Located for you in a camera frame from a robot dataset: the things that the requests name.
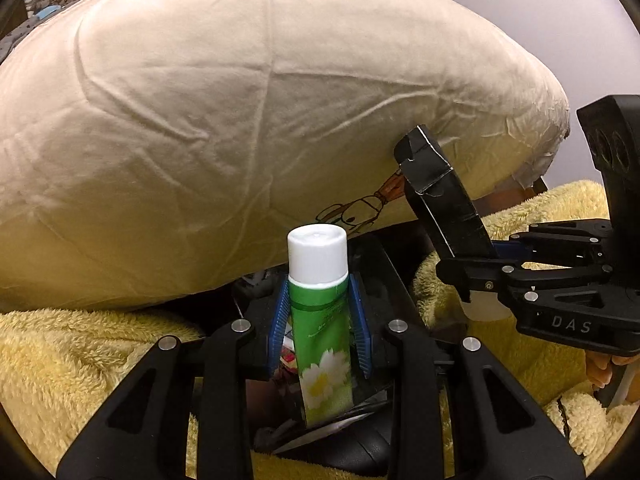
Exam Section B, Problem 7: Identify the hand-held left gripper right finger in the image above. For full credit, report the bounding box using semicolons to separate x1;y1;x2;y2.
348;274;586;480

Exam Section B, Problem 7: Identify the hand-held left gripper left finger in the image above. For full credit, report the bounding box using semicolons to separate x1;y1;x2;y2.
56;276;292;480

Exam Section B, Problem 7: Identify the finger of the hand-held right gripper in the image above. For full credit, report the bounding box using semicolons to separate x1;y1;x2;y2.
492;219;614;267
436;257;615;314

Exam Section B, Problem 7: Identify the green daisy print tube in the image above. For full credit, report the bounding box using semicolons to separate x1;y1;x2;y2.
286;225;357;431

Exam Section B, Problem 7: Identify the person's right hand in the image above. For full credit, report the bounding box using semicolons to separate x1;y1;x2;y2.
586;351;626;389

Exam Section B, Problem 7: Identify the cream cartoon print blanket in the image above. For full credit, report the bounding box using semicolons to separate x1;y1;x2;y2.
0;0;572;314

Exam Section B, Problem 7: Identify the yellow fluffy blanket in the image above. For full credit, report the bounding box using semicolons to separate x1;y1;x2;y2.
0;180;640;480

